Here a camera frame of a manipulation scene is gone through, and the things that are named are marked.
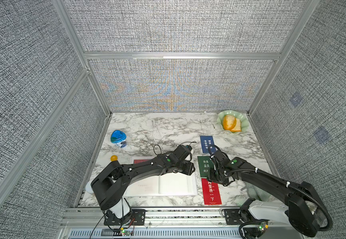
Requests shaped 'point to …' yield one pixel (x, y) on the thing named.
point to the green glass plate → (243, 119)
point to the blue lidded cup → (119, 138)
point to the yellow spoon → (113, 158)
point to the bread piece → (230, 122)
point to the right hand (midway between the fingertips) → (209, 176)
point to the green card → (205, 164)
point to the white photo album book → (171, 184)
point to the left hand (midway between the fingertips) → (196, 169)
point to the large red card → (211, 194)
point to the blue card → (206, 141)
